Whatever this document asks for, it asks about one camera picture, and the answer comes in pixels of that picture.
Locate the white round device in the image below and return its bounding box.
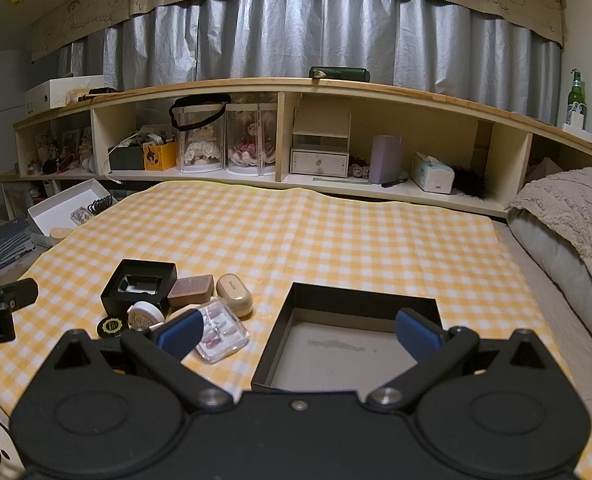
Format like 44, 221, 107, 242
126, 301, 166, 332

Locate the small pink box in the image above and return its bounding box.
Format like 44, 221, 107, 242
168, 273, 215, 309

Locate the yellow printed box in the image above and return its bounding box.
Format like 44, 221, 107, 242
142, 141, 179, 172

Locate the black round tin gold emblem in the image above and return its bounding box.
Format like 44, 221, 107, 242
96, 314, 127, 340

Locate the clear press-on nail box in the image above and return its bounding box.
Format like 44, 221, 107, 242
195, 298, 251, 364

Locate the clear doll case pink dress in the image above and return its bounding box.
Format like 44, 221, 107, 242
225, 102, 278, 177

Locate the tissue pack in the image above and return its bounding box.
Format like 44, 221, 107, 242
409, 152, 456, 195

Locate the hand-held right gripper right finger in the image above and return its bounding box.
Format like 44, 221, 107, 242
366, 308, 548, 414

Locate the white cardboard box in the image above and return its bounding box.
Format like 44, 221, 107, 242
25, 75, 106, 111

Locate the green glass bottle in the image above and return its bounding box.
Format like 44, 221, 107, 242
568, 70, 585, 117

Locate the grey curtain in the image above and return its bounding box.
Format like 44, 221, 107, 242
57, 0, 563, 128

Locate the blue striped cloth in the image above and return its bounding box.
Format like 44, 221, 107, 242
0, 216, 37, 279

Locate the framed picture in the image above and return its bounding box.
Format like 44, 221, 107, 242
34, 130, 57, 163
60, 129, 82, 162

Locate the dark green cylindrical case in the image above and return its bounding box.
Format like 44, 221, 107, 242
309, 65, 371, 84

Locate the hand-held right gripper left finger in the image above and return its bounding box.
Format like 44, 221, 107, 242
50, 307, 235, 415

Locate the dark green box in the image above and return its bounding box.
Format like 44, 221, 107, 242
108, 145, 146, 171

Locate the long wooden shelf unit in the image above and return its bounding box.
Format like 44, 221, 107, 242
0, 77, 592, 219

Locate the small black box with insert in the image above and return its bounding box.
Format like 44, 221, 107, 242
100, 258, 179, 317

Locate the grey fluffy blanket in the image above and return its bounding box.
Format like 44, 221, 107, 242
507, 167, 592, 307

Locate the white charger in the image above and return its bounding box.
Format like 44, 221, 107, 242
563, 104, 589, 132

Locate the black feather duster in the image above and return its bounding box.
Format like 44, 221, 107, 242
452, 166, 500, 202

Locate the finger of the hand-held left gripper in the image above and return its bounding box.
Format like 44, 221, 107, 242
0, 278, 40, 312

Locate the beige earbud case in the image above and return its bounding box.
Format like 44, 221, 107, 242
216, 273, 255, 318

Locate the large shallow black tray box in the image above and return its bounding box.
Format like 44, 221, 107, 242
251, 282, 442, 394

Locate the clear doll case black strap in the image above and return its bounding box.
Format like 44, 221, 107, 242
170, 94, 227, 175

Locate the yellow checkered cloth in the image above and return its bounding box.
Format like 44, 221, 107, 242
0, 180, 592, 480

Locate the small wooden drawer organizer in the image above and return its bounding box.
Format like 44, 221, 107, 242
289, 94, 353, 179

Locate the open white box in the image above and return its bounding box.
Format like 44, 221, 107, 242
28, 178, 112, 248

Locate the grey pillow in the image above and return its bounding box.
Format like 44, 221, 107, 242
506, 207, 592, 332

